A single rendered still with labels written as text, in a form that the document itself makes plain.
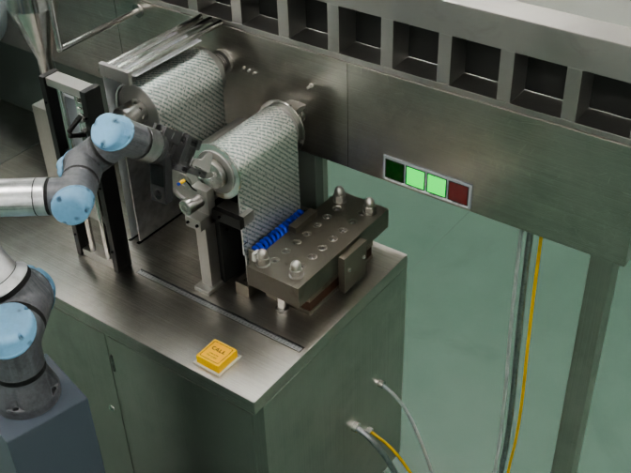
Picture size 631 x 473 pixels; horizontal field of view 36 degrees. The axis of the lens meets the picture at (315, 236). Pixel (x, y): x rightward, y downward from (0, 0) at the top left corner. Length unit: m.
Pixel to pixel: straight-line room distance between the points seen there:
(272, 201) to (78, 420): 0.71
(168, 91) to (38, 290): 0.57
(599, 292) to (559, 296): 1.41
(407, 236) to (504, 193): 1.92
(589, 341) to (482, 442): 0.83
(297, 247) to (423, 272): 1.62
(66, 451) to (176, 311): 0.43
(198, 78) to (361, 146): 0.45
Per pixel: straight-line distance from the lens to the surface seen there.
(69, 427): 2.31
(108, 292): 2.56
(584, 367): 2.70
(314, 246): 2.41
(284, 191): 2.47
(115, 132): 1.94
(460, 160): 2.30
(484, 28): 2.13
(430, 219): 4.28
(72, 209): 1.90
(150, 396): 2.58
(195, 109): 2.47
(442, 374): 3.54
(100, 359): 2.66
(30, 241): 2.80
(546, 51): 2.08
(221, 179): 2.28
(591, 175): 2.16
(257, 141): 2.33
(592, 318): 2.59
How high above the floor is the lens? 2.49
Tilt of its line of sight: 37 degrees down
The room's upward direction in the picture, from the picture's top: 2 degrees counter-clockwise
